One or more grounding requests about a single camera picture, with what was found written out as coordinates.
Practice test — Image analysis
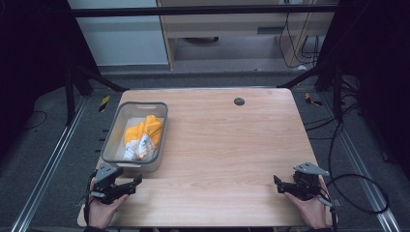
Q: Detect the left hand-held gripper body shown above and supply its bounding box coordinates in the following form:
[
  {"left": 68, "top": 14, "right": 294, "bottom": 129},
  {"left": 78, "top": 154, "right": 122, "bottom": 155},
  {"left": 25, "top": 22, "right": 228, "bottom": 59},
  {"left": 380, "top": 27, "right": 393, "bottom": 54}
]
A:
[{"left": 89, "top": 161, "right": 130, "bottom": 205}]

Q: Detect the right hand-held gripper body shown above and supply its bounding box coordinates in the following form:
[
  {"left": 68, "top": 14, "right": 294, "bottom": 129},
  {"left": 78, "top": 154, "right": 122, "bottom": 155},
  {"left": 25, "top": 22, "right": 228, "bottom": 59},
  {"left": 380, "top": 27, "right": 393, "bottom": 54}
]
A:
[{"left": 284, "top": 161, "right": 341, "bottom": 208}]

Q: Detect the grey plastic basket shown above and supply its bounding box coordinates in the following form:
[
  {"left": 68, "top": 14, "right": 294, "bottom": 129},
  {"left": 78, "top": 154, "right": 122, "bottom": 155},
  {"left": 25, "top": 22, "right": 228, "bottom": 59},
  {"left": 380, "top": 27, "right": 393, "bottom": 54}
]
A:
[{"left": 100, "top": 101, "right": 169, "bottom": 173}]

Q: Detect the yellow and white cloth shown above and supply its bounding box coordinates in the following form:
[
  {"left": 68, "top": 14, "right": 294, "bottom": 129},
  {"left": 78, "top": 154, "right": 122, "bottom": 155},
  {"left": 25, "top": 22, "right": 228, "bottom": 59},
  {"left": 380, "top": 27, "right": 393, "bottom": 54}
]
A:
[{"left": 123, "top": 114, "right": 164, "bottom": 161}]

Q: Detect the person's right hand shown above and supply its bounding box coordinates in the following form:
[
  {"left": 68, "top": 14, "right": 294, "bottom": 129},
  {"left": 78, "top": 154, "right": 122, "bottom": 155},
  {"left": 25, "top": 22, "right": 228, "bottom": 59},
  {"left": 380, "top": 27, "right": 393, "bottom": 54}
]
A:
[{"left": 284, "top": 188, "right": 329, "bottom": 230}]

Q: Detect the person's left hand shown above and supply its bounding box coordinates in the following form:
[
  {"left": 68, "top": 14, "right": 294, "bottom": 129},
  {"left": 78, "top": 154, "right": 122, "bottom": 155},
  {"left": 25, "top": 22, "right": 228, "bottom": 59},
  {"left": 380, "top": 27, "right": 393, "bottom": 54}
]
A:
[{"left": 87, "top": 179, "right": 130, "bottom": 230}]

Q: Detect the yellow black tape strip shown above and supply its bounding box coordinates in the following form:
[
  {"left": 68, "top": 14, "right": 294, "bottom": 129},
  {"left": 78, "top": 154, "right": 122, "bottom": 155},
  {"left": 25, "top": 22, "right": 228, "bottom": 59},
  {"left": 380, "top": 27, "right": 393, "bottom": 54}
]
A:
[
  {"left": 98, "top": 95, "right": 111, "bottom": 113},
  {"left": 304, "top": 92, "right": 324, "bottom": 107}
]

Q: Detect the black metal stand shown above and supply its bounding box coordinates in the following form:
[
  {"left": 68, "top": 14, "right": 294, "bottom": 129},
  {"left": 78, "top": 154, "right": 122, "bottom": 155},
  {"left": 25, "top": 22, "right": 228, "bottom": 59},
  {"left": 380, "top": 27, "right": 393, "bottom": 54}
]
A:
[
  {"left": 277, "top": 61, "right": 344, "bottom": 124},
  {"left": 63, "top": 62, "right": 131, "bottom": 128}
]

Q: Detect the dark curtain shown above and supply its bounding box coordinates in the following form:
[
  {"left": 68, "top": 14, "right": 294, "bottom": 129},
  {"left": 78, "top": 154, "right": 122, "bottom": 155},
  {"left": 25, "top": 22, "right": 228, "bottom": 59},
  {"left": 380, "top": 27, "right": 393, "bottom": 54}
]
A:
[
  {"left": 317, "top": 0, "right": 410, "bottom": 178},
  {"left": 0, "top": 0, "right": 101, "bottom": 162}
]

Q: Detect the white cabinet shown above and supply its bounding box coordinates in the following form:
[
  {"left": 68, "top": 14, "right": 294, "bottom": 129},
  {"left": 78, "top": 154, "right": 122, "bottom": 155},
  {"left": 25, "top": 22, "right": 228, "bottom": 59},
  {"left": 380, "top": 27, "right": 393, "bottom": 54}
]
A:
[{"left": 67, "top": 0, "right": 170, "bottom": 68}]

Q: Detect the light wooden desk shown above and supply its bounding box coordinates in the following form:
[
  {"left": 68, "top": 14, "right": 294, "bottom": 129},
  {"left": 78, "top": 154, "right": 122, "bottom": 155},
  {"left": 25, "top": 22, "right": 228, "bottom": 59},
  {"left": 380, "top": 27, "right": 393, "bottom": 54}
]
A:
[{"left": 156, "top": 0, "right": 337, "bottom": 71}]

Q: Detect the black horizontal bar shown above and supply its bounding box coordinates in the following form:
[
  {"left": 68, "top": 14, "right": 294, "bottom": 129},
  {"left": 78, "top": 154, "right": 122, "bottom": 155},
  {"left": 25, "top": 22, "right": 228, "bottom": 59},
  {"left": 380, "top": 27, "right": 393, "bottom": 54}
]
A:
[{"left": 69, "top": 4, "right": 340, "bottom": 18}]

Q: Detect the black looped cable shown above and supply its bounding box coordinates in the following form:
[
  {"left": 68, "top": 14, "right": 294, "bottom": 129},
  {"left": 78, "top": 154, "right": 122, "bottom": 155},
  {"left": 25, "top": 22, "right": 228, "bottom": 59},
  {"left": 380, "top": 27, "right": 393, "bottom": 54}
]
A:
[{"left": 326, "top": 119, "right": 390, "bottom": 216}]

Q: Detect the aluminium floor rail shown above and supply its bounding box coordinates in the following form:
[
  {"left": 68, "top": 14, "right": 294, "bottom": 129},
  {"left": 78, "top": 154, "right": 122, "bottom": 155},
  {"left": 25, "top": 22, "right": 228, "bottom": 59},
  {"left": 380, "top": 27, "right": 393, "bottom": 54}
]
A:
[
  {"left": 322, "top": 93, "right": 402, "bottom": 232},
  {"left": 9, "top": 96, "right": 89, "bottom": 232}
]

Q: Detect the thin black floor cable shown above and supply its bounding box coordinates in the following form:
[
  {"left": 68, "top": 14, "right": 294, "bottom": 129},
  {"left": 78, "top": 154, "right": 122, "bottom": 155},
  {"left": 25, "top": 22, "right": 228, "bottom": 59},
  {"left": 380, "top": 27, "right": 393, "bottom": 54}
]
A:
[{"left": 21, "top": 109, "right": 48, "bottom": 131}]

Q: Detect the bundle of black cables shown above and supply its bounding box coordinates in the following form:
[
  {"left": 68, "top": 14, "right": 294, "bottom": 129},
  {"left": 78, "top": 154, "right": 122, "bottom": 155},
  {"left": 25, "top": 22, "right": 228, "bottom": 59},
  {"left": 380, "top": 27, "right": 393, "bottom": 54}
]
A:
[{"left": 278, "top": 12, "right": 321, "bottom": 70}]

